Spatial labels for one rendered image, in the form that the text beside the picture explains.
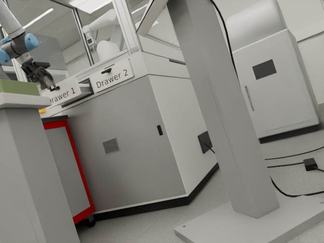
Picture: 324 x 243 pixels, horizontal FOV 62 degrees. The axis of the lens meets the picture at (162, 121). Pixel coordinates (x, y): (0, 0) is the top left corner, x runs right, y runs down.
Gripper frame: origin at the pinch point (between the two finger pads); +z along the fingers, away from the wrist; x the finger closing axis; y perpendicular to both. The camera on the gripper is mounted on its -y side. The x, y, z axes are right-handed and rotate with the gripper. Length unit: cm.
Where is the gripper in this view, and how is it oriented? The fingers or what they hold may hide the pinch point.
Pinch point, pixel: (52, 87)
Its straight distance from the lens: 177.5
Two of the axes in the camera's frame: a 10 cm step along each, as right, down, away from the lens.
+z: 4.8, 7.2, 5.1
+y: -1.5, 6.4, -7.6
